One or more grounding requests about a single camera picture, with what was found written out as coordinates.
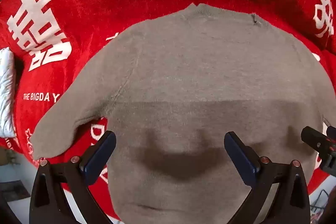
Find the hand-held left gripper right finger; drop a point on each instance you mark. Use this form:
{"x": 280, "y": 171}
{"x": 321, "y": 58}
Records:
{"x": 241, "y": 158}

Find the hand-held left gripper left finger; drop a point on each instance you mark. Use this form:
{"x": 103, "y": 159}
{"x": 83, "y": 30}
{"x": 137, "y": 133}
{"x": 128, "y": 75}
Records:
{"x": 98, "y": 158}

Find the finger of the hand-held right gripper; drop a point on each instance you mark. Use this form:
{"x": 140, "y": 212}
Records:
{"x": 313, "y": 138}
{"x": 331, "y": 130}

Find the grey knit sweater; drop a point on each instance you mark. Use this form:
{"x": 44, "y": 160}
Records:
{"x": 197, "y": 69}

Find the white crumpled cloth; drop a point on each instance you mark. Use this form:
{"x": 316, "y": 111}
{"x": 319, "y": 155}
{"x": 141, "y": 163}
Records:
{"x": 6, "y": 87}

